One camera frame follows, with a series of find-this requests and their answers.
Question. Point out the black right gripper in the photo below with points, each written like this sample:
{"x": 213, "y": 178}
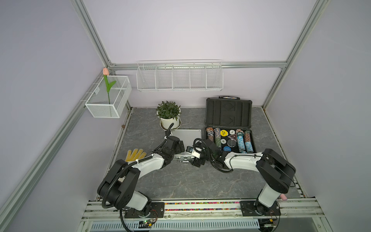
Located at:
{"x": 195, "y": 161}

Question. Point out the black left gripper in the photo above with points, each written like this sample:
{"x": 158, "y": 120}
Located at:
{"x": 179, "y": 150}

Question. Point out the silver aluminium poker case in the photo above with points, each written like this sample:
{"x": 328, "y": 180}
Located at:
{"x": 187, "y": 136}

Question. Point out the black plastic poker case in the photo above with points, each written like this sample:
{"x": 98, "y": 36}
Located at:
{"x": 234, "y": 115}

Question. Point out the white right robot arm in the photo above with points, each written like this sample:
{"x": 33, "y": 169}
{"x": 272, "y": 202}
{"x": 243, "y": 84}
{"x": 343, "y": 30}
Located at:
{"x": 277, "y": 172}

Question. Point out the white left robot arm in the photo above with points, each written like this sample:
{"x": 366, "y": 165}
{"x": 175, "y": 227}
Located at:
{"x": 118, "y": 187}

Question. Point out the yellow dealer button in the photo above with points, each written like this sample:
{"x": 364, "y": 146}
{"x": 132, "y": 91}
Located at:
{"x": 224, "y": 133}

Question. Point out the white pot saucer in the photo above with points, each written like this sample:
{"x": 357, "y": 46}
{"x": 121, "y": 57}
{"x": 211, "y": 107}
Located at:
{"x": 162, "y": 126}

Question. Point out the green potted plant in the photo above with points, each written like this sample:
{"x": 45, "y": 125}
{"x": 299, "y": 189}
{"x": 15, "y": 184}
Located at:
{"x": 168, "y": 110}

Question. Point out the yellow work glove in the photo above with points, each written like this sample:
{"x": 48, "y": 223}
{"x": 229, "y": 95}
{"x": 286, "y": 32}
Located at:
{"x": 136, "y": 154}

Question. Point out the pink cylinder object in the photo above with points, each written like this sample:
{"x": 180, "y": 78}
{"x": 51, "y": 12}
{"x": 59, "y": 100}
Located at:
{"x": 283, "y": 197}

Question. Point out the pink artificial tulip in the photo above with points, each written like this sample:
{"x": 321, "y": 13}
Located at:
{"x": 108, "y": 84}

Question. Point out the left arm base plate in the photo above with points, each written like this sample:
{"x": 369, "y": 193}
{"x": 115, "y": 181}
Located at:
{"x": 152, "y": 210}

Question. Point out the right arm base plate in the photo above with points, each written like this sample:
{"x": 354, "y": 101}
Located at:
{"x": 255, "y": 208}

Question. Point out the white wire wall shelf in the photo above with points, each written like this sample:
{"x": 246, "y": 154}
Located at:
{"x": 180, "y": 75}

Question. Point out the white mesh wall basket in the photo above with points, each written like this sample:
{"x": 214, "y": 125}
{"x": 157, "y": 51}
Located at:
{"x": 97, "y": 102}

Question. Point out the white vented cable duct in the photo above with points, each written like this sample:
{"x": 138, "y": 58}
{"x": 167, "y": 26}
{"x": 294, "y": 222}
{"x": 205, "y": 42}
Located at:
{"x": 194, "y": 225}

